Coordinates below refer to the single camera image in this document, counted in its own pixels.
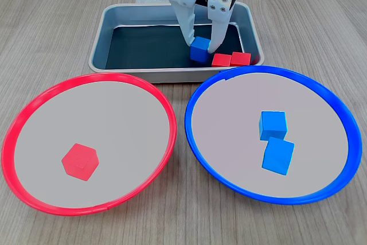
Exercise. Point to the blue-rimmed white dish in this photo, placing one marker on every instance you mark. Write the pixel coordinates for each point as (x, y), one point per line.
(223, 130)

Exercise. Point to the red cube block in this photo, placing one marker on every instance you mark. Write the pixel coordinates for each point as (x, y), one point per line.
(241, 59)
(80, 162)
(221, 60)

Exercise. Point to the red-rimmed white dish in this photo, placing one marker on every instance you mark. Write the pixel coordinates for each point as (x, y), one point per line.
(114, 127)

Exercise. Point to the blue cube block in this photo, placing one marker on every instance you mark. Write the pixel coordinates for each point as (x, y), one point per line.
(273, 124)
(278, 156)
(199, 51)

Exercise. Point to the silver metal tray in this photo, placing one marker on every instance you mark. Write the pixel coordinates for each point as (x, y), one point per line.
(129, 15)

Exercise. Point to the black tray liner mat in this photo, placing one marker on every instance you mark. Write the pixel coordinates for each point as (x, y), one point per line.
(137, 50)

